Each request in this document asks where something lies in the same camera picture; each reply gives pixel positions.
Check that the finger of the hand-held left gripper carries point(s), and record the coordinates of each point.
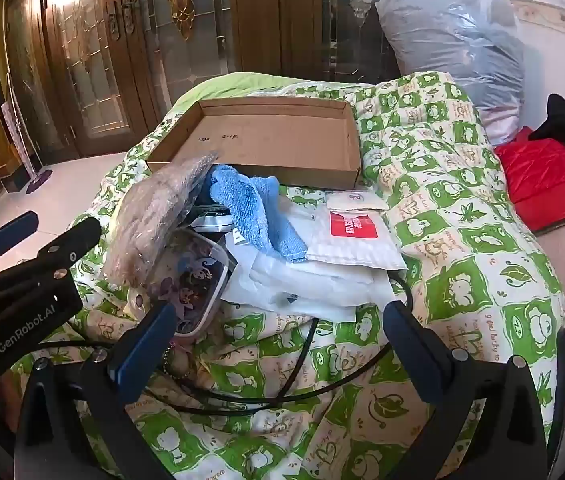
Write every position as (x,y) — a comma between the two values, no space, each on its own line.
(62,250)
(7,232)

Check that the red jacket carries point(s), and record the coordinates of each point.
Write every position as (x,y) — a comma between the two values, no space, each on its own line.
(537,180)

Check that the white wipes packet red label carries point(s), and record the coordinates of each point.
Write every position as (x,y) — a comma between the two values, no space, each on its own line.
(357,245)

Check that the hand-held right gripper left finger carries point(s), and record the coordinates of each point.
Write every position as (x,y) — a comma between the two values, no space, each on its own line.
(145,345)

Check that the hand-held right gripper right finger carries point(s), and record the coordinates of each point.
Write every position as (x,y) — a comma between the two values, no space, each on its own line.
(405,335)

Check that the purple floor mop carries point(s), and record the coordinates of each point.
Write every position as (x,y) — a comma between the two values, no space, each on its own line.
(40,181)

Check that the clear container with cartoon print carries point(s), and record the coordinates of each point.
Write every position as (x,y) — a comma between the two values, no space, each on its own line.
(197,280)

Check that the plain green bed sheet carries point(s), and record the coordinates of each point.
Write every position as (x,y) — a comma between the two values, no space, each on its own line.
(222,87)

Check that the white gauze packet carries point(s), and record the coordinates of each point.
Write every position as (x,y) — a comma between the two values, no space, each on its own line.
(302,285)

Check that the plastic-wrapped brown cloth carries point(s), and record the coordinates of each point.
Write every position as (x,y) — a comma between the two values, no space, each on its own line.
(152,215)

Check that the blue towel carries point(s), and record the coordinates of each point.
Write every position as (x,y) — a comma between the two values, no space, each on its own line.
(257,210)

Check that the shallow cardboard box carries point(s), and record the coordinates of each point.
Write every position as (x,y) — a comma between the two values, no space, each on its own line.
(272,145)

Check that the green printed blanket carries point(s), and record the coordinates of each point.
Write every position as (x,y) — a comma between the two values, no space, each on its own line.
(462,260)

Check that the small white sachet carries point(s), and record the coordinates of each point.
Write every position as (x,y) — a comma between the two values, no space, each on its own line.
(357,201)

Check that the wooden double door glass panes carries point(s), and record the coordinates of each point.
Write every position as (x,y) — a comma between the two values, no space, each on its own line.
(92,60)

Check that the large translucent plastic bag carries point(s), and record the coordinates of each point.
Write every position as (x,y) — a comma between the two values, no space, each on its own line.
(442,35)

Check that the wooden glass panel screen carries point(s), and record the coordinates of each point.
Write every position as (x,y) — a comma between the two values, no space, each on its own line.
(272,20)

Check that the white plastic packet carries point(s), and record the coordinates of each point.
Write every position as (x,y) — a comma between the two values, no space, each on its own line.
(307,220)

